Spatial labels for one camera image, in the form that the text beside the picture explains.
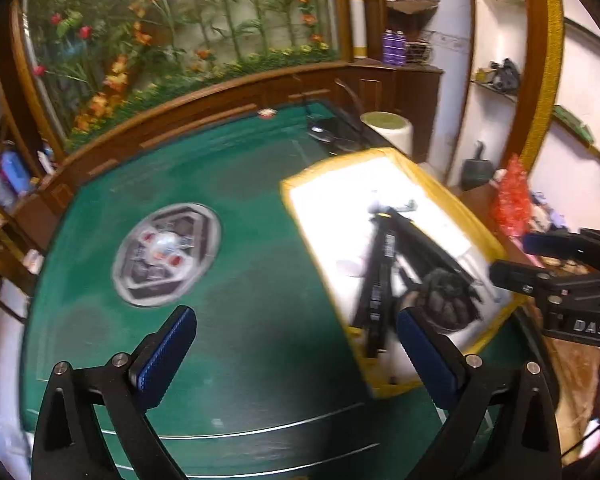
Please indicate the curved wooden cabinet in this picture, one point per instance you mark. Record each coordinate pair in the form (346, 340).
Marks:
(230, 100)

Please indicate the red plastic bag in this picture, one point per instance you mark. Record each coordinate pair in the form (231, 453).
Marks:
(512, 195)

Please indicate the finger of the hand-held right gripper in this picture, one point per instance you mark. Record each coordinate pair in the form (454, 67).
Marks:
(530, 277)
(550, 243)

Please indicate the grey table control panel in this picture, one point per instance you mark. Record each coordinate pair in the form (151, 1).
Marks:
(165, 255)

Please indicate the black pen purple cap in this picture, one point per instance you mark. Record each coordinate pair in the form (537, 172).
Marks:
(420, 245)

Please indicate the white foam tray yellow tape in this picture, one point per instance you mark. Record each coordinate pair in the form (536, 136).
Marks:
(330, 210)

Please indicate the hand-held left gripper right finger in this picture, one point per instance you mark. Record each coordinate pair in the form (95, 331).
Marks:
(427, 355)

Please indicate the black fuzzy brush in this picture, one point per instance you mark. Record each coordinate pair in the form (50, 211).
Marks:
(447, 300)

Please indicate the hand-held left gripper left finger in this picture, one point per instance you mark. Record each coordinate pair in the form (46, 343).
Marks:
(167, 355)

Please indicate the wooden side table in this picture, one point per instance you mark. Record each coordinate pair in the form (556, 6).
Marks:
(572, 360)

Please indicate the white rolled paper tube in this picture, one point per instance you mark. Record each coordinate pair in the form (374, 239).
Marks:
(360, 10)

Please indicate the small red white container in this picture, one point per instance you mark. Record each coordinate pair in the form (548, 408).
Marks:
(266, 113)

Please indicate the wooden arch gold trim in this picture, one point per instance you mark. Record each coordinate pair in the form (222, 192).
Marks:
(550, 60)

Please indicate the dark green jug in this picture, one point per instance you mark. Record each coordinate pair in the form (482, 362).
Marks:
(477, 167)

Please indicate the small yellow box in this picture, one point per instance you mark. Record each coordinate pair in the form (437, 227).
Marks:
(480, 75)

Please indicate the flower wall mural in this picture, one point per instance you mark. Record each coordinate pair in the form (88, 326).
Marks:
(180, 35)

